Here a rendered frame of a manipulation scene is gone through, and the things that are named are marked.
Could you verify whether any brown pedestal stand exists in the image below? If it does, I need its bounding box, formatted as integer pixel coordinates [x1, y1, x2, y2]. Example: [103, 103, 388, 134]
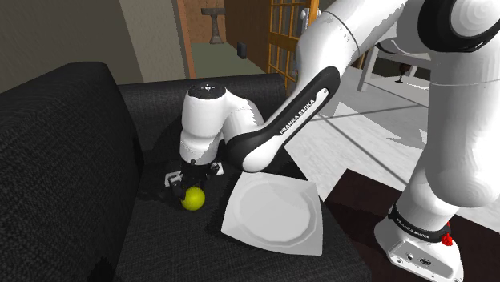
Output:
[200, 6, 228, 45]

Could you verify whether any white table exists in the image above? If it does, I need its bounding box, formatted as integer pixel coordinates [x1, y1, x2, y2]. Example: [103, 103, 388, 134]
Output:
[357, 24, 435, 93]

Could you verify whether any yellow-green round fruit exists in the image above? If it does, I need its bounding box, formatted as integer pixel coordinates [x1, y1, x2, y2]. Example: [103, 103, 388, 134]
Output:
[180, 186, 207, 212]

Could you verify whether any orange wooden glazed door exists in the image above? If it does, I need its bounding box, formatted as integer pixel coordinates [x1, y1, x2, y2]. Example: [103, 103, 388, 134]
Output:
[266, 0, 321, 97]

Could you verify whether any dark wine glass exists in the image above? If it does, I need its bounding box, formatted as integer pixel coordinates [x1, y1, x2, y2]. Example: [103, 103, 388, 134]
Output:
[394, 63, 408, 84]

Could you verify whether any dark robot stand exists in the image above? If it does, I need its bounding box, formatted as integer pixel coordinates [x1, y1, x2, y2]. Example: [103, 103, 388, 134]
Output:
[324, 167, 500, 282]

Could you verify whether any black fabric sofa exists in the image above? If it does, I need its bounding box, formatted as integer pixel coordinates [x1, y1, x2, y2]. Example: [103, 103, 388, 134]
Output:
[0, 61, 373, 282]

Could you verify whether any white square plate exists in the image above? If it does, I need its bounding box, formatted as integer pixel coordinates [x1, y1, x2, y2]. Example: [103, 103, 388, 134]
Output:
[220, 170, 325, 257]

